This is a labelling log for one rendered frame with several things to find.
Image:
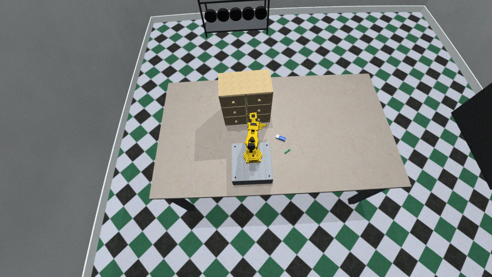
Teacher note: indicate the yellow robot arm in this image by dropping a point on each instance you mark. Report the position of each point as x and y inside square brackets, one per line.
[252, 152]

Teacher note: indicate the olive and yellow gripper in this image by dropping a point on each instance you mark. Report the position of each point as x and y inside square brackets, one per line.
[253, 117]

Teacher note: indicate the white and blue eraser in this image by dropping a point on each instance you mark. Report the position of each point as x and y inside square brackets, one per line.
[280, 137]

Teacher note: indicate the brown wooden chest of drawers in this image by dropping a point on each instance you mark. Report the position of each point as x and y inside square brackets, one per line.
[245, 83]

